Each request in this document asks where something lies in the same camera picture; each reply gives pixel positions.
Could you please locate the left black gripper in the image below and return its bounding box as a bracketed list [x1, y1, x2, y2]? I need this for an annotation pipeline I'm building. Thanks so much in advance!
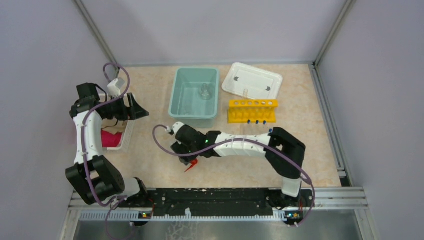
[102, 92, 149, 121]

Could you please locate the wash bottle red cap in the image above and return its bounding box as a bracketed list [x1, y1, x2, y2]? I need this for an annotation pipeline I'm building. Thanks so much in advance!
[184, 158, 198, 173]

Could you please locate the glass erlenmeyer flask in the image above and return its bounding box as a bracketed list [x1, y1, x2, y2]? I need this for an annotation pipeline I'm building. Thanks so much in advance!
[199, 83, 212, 101]

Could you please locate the white plastic lid tray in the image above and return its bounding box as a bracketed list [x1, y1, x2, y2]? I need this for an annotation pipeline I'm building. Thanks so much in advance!
[221, 62, 283, 100]

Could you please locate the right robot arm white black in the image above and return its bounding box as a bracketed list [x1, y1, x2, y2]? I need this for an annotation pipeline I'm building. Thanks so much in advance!
[170, 122, 306, 206]

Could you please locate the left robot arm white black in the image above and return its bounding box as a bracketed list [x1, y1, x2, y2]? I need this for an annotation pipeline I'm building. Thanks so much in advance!
[65, 78, 150, 207]

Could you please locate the beige cloth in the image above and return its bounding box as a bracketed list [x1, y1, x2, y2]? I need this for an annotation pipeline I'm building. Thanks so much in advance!
[101, 119, 128, 135]

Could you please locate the white perforated basket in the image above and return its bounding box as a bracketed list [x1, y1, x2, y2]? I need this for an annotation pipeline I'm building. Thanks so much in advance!
[101, 114, 135, 153]

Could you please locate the pink cloth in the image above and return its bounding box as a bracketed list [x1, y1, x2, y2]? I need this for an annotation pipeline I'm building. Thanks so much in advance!
[101, 130, 123, 148]

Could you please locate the teal plastic tub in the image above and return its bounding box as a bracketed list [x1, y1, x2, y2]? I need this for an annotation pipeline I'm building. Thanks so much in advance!
[168, 67, 220, 129]

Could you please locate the yellow test tube rack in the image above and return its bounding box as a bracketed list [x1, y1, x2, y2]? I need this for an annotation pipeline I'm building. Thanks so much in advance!
[227, 99, 279, 124]

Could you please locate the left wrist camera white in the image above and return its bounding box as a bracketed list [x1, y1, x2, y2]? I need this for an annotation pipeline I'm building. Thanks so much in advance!
[107, 77, 126, 99]

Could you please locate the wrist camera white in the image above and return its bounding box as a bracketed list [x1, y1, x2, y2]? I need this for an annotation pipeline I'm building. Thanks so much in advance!
[107, 77, 126, 99]
[169, 121, 185, 135]

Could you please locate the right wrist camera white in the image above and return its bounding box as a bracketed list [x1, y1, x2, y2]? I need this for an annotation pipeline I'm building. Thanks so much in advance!
[169, 121, 185, 135]

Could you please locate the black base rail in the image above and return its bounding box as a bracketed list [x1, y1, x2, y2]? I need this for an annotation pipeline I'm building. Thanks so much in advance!
[148, 188, 313, 217]

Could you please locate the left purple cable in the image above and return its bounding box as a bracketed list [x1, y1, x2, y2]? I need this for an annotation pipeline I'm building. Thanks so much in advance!
[82, 62, 131, 239]

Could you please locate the white cable duct strip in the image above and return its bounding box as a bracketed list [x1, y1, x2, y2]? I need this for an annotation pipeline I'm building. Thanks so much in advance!
[79, 210, 304, 222]

